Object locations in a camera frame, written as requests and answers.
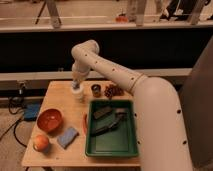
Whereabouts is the grey towel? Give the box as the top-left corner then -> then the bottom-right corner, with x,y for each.
73,84 -> 80,89

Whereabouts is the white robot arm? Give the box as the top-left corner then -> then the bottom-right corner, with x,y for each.
71,40 -> 213,171

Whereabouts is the white paper cup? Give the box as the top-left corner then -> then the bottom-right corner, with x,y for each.
71,84 -> 84,102

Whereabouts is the bunch of dark grapes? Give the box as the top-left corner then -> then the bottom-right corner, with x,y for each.
104,84 -> 124,99

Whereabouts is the orange carrot stick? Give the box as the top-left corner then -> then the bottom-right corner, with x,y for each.
82,114 -> 87,135

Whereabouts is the dark sponge block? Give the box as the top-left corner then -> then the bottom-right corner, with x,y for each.
93,106 -> 112,119

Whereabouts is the orange bowl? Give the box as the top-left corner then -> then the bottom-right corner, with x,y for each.
37,109 -> 63,133

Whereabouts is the blue box on floor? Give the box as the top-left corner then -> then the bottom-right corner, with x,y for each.
24,103 -> 41,121

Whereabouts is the blue sponge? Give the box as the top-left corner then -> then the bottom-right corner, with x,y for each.
57,127 -> 79,149

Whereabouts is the wooden folding table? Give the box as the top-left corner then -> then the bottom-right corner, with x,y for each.
22,81 -> 140,168

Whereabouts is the orange apple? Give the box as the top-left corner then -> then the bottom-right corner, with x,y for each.
33,134 -> 50,152

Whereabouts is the green plastic tray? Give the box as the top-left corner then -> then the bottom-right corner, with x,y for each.
85,100 -> 138,157

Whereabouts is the black handled brush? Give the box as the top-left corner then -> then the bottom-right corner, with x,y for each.
91,108 -> 127,137

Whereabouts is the black cable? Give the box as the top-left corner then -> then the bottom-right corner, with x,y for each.
0,87 -> 28,148

